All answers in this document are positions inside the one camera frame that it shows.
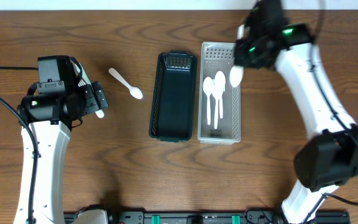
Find white plastic fork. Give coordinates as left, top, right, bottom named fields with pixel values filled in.
left=95, top=110, right=104, bottom=118
left=73, top=64, right=91, bottom=86

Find white plastic spoon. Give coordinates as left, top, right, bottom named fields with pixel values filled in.
left=108, top=68, right=144, bottom=100

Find white spoon crossing sideways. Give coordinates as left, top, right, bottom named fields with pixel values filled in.
left=215, top=71, right=226, bottom=119

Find clear plastic basket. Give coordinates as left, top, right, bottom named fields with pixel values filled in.
left=198, top=42, right=241, bottom=145

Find black plastic basket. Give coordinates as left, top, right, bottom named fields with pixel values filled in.
left=149, top=50, right=198, bottom=142

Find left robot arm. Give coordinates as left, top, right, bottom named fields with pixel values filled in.
left=14, top=121, right=75, bottom=224

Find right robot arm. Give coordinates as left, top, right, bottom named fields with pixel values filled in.
left=229, top=24, right=358, bottom=223

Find left black cable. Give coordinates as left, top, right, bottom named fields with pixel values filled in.
left=0, top=65, right=42, bottom=224

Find black cable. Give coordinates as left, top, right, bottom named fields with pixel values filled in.
left=0, top=65, right=42, bottom=224
left=309, top=0, right=358, bottom=207

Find right black cable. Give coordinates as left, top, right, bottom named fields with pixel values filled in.
left=309, top=0, right=358, bottom=207

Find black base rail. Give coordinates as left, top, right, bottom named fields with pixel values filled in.
left=63, top=210, right=351, bottom=224

